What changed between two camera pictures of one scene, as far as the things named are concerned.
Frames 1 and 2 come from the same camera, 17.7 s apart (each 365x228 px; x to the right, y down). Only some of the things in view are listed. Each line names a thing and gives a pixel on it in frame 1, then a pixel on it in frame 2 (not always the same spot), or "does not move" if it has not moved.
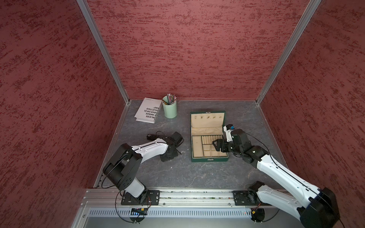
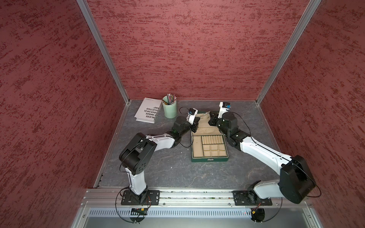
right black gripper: x=218 y=141 -> x=213 y=117
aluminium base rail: x=112 y=199 does not move
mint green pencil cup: x=170 y=110 does not move
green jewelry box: x=206 y=127 does not move
